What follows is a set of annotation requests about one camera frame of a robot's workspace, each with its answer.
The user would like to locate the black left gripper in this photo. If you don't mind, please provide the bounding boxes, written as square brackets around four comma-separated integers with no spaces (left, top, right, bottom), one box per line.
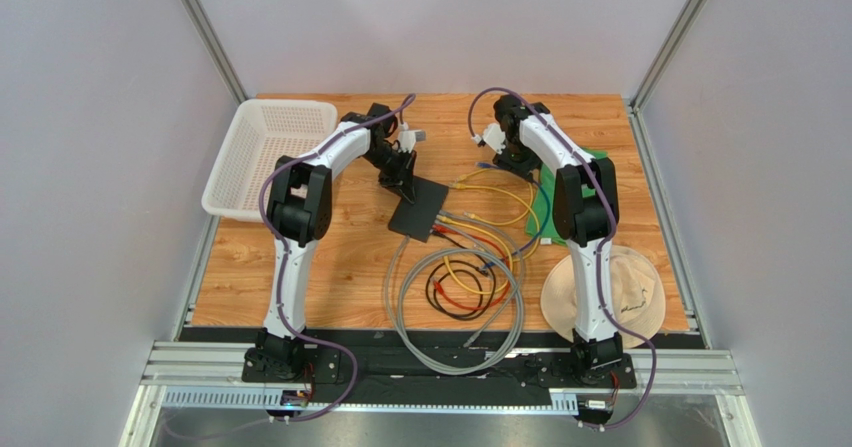
[362,144,417,204]

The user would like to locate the black network switch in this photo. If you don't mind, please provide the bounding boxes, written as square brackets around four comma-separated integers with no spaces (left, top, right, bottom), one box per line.
[388,176,449,243]

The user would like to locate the blue ethernet cable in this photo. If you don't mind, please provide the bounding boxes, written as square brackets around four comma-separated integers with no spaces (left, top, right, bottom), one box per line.
[475,161,554,268]

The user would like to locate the yellow ethernet cable short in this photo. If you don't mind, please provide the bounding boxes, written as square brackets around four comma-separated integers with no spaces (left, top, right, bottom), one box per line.
[436,214,515,297]

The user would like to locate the yellow ethernet cable port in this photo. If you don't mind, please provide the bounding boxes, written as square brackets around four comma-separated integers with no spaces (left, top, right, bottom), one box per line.
[450,167,537,226]
[460,184,543,259]

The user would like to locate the red ethernet cable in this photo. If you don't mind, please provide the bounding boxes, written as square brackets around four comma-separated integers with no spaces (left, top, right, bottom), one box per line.
[432,223,514,313]

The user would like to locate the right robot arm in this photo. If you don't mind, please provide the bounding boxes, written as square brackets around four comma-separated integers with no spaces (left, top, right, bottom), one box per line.
[471,87,655,385]

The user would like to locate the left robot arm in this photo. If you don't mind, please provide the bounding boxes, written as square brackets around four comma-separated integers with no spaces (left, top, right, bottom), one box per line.
[246,94,416,425]

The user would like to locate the green cloth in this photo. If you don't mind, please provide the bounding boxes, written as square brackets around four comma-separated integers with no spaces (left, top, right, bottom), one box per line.
[524,165,566,246]

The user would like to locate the white plastic basket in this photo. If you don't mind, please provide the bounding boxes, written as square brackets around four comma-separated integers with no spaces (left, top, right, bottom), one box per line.
[201,99,337,223]

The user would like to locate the beige bucket hat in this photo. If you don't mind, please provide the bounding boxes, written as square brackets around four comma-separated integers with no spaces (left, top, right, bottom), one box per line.
[540,245,666,340]

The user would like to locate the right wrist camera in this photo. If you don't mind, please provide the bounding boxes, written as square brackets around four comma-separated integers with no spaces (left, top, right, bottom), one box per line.
[472,123,506,154]

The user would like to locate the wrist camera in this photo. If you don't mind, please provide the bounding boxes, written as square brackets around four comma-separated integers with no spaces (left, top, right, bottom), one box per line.
[472,123,506,154]
[396,128,426,153]

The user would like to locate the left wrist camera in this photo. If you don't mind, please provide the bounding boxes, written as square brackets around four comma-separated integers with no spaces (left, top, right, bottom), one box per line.
[396,128,426,153]

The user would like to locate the black ethernet cable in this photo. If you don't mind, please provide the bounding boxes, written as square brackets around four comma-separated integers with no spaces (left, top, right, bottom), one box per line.
[424,230,498,321]

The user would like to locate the aluminium frame rail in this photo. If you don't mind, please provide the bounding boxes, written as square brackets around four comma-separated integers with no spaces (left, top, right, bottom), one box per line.
[122,330,760,446]

